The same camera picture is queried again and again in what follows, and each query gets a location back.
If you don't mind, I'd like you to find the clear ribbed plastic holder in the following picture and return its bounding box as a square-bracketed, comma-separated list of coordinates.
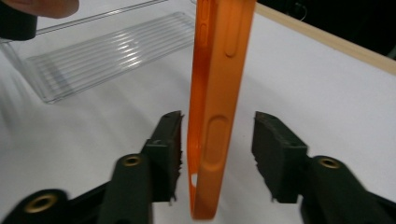
[0, 0, 201, 105]

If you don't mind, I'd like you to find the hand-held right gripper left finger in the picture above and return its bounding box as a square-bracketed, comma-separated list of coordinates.
[140, 109, 185, 203]

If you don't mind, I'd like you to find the wooden table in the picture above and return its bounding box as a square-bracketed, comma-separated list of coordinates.
[254, 2, 396, 77]

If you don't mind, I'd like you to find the orange phone case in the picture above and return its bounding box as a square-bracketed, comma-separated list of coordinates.
[186, 0, 258, 221]

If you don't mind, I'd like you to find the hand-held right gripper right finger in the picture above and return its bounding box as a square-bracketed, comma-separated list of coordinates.
[251, 110, 310, 203]

